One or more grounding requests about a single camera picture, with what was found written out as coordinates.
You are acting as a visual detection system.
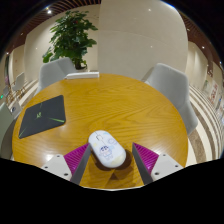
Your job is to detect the white power strip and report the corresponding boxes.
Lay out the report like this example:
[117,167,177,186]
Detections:
[64,71,101,80]

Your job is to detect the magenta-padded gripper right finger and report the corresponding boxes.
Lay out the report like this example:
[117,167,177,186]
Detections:
[131,142,185,186]

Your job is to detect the small light grey chair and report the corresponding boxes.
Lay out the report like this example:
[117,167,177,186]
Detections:
[11,71,27,98]

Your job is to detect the grey-green armchair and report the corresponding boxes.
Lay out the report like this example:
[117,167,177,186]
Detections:
[0,101,15,160]

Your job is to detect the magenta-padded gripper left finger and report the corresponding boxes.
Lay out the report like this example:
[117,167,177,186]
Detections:
[40,142,93,186]

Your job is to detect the green potted plant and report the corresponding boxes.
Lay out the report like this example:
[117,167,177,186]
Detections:
[42,9,99,71]

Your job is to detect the grey shell chair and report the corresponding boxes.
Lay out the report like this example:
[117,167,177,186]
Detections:
[34,56,78,96]
[141,62,199,136]

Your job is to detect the black mouse pad green streaks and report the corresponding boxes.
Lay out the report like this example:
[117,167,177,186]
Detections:
[18,94,67,140]

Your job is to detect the white cartoon-print computer mouse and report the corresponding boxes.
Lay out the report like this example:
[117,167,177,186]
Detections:
[87,129,128,169]

